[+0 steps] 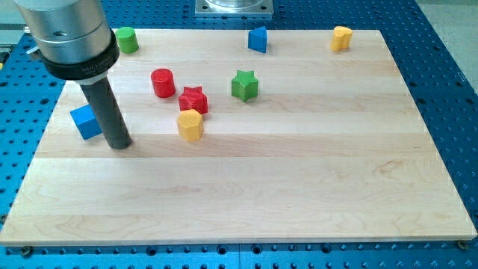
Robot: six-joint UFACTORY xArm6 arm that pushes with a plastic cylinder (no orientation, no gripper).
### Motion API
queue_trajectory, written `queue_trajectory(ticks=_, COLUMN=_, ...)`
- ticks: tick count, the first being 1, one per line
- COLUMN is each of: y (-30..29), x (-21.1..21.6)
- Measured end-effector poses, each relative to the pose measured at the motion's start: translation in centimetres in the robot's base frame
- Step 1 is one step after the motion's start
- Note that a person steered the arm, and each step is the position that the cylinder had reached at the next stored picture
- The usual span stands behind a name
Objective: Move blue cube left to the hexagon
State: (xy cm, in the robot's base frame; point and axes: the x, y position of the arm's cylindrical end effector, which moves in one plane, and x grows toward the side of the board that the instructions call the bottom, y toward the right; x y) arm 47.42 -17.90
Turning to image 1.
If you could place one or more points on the green star block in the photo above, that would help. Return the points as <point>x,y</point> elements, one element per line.
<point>245,85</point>

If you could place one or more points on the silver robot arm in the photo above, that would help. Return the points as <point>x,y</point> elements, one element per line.
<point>76,43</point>

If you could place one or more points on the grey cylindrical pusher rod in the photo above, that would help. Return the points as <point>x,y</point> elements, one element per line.
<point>103,103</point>

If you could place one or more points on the blue cube block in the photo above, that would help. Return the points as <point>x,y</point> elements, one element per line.
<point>86,122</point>

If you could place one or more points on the yellow hexagon block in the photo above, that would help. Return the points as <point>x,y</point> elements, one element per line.
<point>190,125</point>

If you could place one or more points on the wooden board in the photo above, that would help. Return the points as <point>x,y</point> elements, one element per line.
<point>333,149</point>

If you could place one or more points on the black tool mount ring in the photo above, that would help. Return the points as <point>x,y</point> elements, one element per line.
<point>86,72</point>

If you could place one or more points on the green cylinder block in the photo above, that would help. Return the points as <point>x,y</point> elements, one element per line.
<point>127,40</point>

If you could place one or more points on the red star block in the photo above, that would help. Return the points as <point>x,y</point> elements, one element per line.
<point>193,98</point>

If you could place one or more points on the red cylinder block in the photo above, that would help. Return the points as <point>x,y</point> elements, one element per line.
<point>163,83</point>

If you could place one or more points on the yellow heart block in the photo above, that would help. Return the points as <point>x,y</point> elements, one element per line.
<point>341,38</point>

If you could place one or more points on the blue triangle block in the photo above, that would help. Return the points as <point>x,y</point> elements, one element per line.
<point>257,39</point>

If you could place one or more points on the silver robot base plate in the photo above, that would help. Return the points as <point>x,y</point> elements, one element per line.
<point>233,7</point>

